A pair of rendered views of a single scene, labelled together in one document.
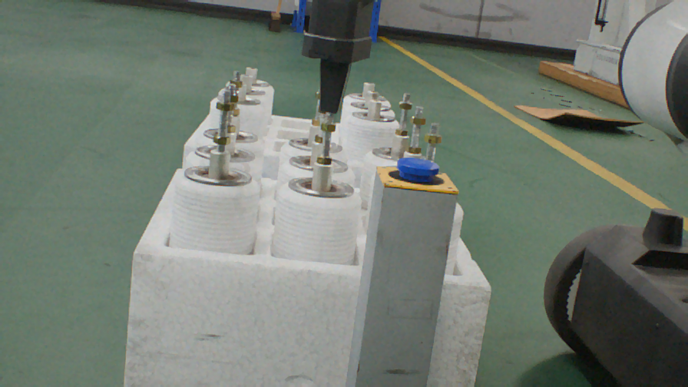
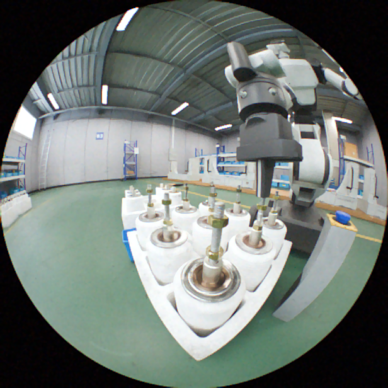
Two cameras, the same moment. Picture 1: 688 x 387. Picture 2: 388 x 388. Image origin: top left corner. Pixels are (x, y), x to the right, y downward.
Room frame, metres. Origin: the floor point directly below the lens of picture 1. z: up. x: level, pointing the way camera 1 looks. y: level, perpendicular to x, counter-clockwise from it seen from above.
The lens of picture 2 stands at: (0.89, 0.23, 0.38)
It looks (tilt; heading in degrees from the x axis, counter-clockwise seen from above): 11 degrees down; 329
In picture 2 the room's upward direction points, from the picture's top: 1 degrees clockwise
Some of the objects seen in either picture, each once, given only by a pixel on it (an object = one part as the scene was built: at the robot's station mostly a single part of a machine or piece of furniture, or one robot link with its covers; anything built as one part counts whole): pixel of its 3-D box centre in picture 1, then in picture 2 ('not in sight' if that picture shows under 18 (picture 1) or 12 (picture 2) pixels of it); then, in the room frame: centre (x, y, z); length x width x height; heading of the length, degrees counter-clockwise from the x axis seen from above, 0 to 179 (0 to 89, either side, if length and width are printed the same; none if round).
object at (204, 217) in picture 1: (210, 253); (205, 305); (0.96, 0.16, 0.16); 0.10 x 0.10 x 0.18
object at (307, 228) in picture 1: (312, 263); (243, 273); (0.97, 0.04, 0.16); 0.10 x 0.10 x 0.18
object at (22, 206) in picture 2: not in sight; (21, 206); (2.45, 2.50, 0.09); 0.39 x 0.39 x 0.18; 12
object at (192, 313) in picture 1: (303, 283); (206, 266); (1.09, 0.06, 0.09); 0.39 x 0.39 x 0.18; 6
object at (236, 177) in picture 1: (218, 176); (210, 276); (0.96, 0.16, 0.25); 0.08 x 0.08 x 0.01
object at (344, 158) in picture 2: not in sight; (358, 170); (-1.10, -5.20, 1.10); 1.89 x 0.64 x 2.20; 9
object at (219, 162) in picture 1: (219, 165); (211, 269); (0.96, 0.16, 0.26); 0.02 x 0.02 x 0.03
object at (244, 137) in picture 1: (230, 136); (151, 216); (1.20, 0.19, 0.25); 0.08 x 0.08 x 0.01
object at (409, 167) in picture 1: (417, 172); (342, 218); (0.81, -0.05, 0.32); 0.04 x 0.04 x 0.02
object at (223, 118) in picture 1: (223, 124); (216, 238); (0.96, 0.16, 0.31); 0.01 x 0.01 x 0.08
